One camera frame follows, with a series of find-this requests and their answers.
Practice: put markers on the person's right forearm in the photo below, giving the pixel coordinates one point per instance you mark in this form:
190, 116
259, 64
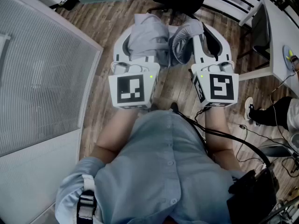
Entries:
217, 134

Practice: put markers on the person's left forearm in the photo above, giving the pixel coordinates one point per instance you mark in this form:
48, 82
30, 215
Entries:
116, 134

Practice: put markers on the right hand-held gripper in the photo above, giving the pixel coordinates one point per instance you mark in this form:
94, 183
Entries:
205, 94

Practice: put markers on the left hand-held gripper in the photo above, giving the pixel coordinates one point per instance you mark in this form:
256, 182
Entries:
130, 66

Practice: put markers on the grey clothes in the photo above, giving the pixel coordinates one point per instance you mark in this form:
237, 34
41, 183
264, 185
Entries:
147, 38

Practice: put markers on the small yellow object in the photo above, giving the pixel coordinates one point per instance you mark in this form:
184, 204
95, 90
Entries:
290, 53

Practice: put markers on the person's light blue shirt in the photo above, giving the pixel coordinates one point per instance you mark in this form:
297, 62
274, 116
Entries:
158, 171

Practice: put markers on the black waste bin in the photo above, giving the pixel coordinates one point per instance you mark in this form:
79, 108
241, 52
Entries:
66, 3

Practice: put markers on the glass partition with blinds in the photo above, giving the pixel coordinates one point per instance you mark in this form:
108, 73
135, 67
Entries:
42, 78

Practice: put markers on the light blue round plate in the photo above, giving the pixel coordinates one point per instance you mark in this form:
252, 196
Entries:
286, 59

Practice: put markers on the white table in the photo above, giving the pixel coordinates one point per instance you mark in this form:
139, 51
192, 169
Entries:
280, 31

